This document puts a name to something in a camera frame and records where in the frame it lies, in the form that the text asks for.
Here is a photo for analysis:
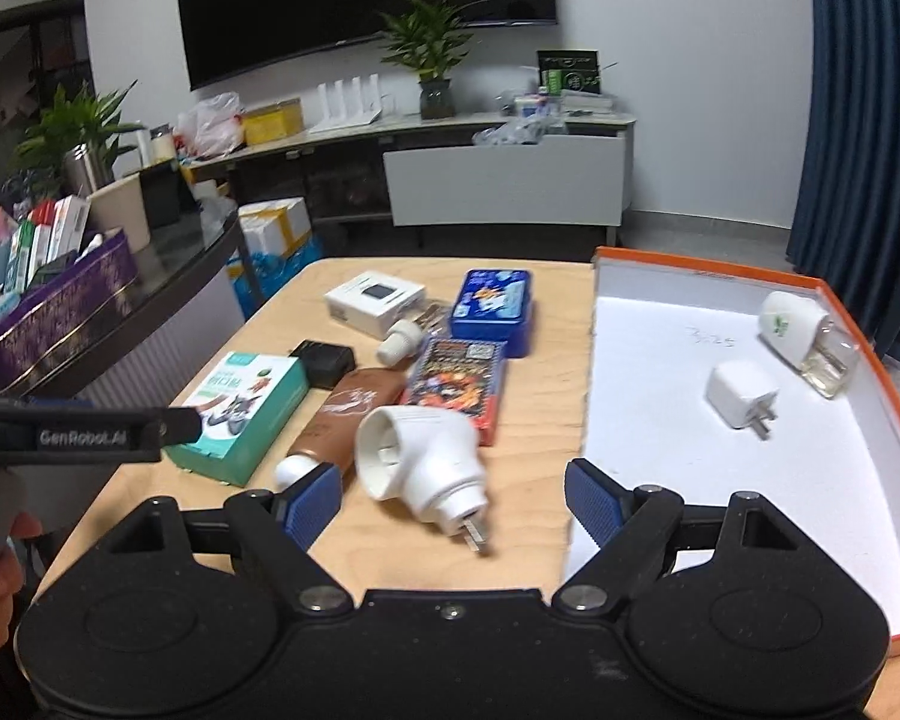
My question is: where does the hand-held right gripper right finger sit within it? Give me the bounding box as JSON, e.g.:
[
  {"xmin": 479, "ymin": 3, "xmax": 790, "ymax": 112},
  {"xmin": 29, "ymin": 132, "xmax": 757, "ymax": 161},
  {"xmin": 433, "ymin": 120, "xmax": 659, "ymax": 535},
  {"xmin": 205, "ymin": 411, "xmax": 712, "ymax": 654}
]
[{"xmin": 553, "ymin": 457, "xmax": 796, "ymax": 614}]

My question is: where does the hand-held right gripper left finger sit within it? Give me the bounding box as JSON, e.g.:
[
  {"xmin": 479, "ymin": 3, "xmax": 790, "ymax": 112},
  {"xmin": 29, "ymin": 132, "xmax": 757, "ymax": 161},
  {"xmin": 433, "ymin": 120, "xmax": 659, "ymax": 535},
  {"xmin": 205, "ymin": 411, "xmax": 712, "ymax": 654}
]
[{"xmin": 109, "ymin": 463, "xmax": 350, "ymax": 616}]

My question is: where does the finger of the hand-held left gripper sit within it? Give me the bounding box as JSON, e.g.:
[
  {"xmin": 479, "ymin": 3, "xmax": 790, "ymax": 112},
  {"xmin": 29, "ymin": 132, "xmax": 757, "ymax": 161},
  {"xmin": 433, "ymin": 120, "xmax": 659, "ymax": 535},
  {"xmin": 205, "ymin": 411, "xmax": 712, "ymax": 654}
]
[{"xmin": 161, "ymin": 406, "xmax": 203, "ymax": 451}]

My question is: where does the green white product box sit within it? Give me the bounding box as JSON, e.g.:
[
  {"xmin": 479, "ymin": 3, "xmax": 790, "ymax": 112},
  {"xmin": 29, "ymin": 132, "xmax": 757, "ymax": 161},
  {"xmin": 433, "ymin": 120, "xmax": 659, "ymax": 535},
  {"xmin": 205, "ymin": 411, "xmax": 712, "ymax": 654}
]
[{"xmin": 161, "ymin": 351, "xmax": 308, "ymax": 487}]

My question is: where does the brown squeeze tube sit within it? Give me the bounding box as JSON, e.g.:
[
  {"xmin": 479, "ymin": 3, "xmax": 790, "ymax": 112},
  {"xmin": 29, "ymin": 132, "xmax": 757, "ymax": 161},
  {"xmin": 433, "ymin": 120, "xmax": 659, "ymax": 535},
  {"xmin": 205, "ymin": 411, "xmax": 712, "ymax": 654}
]
[{"xmin": 274, "ymin": 366, "xmax": 413, "ymax": 492}]

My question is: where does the white plug-in heater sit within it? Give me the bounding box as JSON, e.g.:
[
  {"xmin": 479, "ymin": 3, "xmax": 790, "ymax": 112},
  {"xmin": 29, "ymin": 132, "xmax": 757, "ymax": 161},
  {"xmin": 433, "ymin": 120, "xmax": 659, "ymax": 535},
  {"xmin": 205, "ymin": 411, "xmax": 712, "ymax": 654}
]
[{"xmin": 355, "ymin": 405, "xmax": 492, "ymax": 557}]

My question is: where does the orange-edged white cardboard box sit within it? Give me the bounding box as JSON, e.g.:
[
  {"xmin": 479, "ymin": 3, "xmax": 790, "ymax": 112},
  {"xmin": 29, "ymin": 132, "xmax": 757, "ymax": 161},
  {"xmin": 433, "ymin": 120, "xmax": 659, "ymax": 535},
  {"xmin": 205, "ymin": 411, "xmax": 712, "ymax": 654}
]
[{"xmin": 566, "ymin": 246, "xmax": 900, "ymax": 661}]

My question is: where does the black charger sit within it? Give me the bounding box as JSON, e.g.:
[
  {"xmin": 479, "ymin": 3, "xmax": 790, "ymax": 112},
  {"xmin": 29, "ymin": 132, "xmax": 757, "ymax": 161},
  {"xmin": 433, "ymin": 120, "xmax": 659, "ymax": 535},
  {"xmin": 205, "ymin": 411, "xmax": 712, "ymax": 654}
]
[{"xmin": 289, "ymin": 340, "xmax": 355, "ymax": 391}]

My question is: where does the blue red card box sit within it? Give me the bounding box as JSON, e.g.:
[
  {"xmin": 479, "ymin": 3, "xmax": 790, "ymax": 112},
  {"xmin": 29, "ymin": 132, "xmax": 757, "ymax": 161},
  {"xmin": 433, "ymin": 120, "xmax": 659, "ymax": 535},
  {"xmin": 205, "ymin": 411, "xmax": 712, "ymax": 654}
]
[{"xmin": 401, "ymin": 337, "xmax": 509, "ymax": 447}]

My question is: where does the small white box black picture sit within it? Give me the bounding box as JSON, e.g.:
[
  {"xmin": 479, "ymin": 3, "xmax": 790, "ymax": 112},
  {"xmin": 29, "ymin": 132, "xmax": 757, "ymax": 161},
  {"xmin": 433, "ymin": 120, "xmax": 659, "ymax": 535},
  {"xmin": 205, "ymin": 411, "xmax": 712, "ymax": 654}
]
[{"xmin": 324, "ymin": 275, "xmax": 427, "ymax": 340}]

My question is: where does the white charger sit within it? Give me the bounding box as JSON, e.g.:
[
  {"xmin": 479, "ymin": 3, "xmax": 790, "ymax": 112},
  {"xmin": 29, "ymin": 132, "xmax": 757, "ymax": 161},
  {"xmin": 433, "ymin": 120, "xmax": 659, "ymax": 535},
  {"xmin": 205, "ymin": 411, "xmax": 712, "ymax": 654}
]
[{"xmin": 705, "ymin": 361, "xmax": 779, "ymax": 440}]

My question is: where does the clear bottle white cap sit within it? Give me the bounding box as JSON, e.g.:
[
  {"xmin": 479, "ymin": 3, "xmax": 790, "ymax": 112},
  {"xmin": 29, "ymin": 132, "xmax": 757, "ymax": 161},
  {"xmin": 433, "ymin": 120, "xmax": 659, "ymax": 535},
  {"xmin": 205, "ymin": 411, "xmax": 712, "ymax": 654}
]
[{"xmin": 377, "ymin": 302, "xmax": 451, "ymax": 368}]

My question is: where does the blue tin box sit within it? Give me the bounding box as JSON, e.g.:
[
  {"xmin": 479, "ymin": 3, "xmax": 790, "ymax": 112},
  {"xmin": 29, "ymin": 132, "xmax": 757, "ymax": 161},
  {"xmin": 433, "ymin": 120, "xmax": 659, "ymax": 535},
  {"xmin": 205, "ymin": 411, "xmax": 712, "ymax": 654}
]
[{"xmin": 450, "ymin": 268, "xmax": 535, "ymax": 359}]

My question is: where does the white foam box yellow tape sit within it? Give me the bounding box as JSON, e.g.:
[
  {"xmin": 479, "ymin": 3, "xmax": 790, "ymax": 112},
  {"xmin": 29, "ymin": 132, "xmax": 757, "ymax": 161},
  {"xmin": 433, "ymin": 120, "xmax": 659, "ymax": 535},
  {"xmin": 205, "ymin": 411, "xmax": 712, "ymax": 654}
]
[{"xmin": 238, "ymin": 197, "xmax": 314, "ymax": 260}]

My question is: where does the green plant beige pot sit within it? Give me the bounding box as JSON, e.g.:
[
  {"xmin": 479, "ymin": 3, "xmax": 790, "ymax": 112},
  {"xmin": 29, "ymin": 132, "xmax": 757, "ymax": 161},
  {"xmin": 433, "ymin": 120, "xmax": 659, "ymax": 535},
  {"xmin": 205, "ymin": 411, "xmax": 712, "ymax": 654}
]
[{"xmin": 15, "ymin": 82, "xmax": 152, "ymax": 252}]

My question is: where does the white plug-in with liquid bottle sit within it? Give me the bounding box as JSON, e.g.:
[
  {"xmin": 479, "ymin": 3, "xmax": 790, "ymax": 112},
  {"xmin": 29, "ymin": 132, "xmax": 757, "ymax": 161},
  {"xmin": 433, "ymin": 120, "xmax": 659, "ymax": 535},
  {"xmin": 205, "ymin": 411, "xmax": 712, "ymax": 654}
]
[{"xmin": 757, "ymin": 291, "xmax": 856, "ymax": 400}]

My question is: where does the steel thermos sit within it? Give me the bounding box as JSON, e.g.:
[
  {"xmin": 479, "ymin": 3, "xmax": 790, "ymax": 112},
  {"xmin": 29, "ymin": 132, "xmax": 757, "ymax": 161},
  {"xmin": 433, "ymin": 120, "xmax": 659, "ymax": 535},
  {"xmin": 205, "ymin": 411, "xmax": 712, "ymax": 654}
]
[{"xmin": 64, "ymin": 144, "xmax": 113, "ymax": 196}]

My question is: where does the white red plastic bag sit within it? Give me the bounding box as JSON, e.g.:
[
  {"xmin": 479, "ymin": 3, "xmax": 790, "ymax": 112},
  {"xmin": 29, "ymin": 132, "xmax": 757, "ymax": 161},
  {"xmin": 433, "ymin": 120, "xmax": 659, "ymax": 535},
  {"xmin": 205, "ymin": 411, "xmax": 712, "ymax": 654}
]
[{"xmin": 176, "ymin": 92, "xmax": 245, "ymax": 158}]

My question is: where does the white media cabinet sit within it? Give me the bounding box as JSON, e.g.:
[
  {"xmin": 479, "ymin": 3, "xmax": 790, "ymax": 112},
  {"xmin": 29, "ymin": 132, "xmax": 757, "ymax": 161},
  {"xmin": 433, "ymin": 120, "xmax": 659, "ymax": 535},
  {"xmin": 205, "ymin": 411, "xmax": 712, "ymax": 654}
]
[{"xmin": 187, "ymin": 111, "xmax": 637, "ymax": 248}]

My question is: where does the white router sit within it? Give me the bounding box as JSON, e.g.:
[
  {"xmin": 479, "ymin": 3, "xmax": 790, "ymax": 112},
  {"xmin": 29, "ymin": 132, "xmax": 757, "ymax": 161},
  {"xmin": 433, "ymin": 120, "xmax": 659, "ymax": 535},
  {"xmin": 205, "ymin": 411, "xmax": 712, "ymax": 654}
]
[{"xmin": 311, "ymin": 73, "xmax": 383, "ymax": 134}]

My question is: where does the clear plastic bag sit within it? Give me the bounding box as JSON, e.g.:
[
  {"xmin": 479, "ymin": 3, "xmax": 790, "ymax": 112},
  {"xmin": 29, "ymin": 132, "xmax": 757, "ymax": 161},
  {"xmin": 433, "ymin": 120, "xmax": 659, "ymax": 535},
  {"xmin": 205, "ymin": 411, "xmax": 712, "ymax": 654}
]
[{"xmin": 472, "ymin": 120, "xmax": 571, "ymax": 147}]

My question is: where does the dark green box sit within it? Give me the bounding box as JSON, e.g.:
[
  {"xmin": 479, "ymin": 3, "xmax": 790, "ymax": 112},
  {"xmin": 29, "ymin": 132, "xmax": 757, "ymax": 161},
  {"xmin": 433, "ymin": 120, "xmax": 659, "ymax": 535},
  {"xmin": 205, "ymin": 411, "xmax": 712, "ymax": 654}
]
[{"xmin": 536, "ymin": 50, "xmax": 601, "ymax": 96}]

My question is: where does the dark blue curtain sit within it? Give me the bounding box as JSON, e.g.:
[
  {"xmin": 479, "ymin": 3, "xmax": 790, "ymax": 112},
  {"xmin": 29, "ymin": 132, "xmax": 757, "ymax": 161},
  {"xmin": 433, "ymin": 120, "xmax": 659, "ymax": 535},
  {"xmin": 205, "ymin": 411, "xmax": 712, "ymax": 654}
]
[{"xmin": 786, "ymin": 0, "xmax": 900, "ymax": 368}]

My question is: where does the potted plant glass vase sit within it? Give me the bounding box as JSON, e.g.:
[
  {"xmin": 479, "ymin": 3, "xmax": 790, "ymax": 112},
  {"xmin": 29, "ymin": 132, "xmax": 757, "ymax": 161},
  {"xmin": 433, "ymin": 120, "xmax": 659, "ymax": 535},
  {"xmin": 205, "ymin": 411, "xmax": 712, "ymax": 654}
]
[{"xmin": 379, "ymin": 0, "xmax": 488, "ymax": 121}]

